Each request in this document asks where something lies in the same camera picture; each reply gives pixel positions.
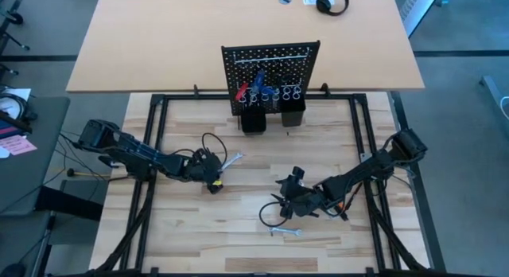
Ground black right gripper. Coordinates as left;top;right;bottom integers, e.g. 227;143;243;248
270;166;324;220

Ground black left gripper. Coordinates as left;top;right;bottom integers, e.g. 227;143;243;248
185;147;227;195

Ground red T-handle hex key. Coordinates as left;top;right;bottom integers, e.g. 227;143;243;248
234;82;250;102

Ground blue handled screwdriver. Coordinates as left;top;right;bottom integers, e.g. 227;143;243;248
253;68;266;93

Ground large black pegboard bin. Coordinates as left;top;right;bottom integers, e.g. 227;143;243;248
239;105;267;135

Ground black perforated pegboard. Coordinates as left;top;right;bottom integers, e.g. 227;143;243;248
220;40;321;115

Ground beige desk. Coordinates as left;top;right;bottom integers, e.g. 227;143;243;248
65;0;425;95

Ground black box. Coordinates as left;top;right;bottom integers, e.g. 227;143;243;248
34;185;105;222

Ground black headphones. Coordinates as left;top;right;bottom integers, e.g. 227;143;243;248
315;0;350;18

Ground grey table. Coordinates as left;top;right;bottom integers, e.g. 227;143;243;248
0;96;71;217

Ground pink sticky notes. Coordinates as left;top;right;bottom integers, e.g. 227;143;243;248
0;135;38;157

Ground white paper sheet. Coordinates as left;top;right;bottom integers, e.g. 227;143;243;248
0;88;32;103

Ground white partition panel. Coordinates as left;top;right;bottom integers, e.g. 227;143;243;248
398;0;445;38

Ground grey power strip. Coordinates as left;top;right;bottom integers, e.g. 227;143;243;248
479;75;509;111

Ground black chair base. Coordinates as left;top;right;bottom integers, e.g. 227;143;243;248
0;10;31;52

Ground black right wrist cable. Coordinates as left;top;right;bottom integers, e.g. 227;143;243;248
258;201;290;228

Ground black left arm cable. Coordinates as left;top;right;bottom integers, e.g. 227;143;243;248
200;131;229;165

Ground black aluminium rig frame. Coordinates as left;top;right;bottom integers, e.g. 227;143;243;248
89;92;447;277

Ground white ring holder rail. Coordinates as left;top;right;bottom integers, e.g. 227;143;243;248
237;82;305;105

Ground white multi-hook rail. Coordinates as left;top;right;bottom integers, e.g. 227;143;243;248
233;49;310;67

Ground black coiled cable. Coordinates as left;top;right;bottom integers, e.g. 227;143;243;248
0;93;29;123

